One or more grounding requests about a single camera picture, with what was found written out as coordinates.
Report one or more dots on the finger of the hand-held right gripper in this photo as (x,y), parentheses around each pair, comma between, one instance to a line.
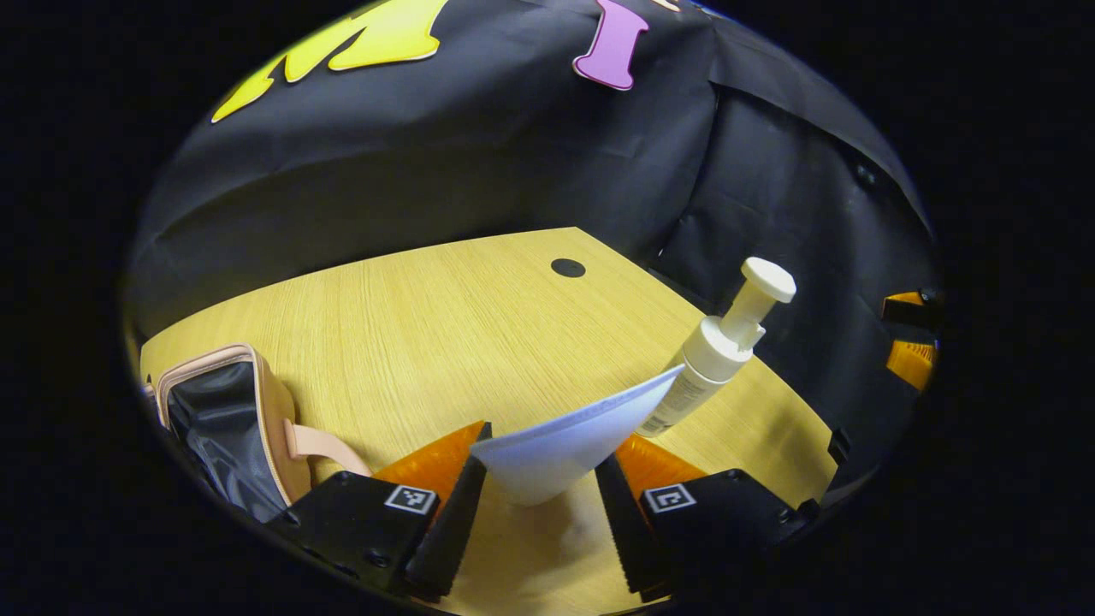
(915,308)
(914,364)

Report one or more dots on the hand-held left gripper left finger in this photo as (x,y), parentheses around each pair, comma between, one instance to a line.
(453,530)

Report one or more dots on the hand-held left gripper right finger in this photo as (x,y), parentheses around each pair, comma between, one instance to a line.
(629,530)

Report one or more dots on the white squeeze tube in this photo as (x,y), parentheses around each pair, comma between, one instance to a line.
(556,449)

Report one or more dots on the white pump bottle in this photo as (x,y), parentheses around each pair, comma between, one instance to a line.
(719,346)

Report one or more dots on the pink suitcase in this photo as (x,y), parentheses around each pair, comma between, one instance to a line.
(218,419)

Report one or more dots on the black table grommet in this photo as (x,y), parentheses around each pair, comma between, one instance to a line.
(568,268)

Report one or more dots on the black backdrop cloth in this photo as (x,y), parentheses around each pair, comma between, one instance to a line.
(428,171)

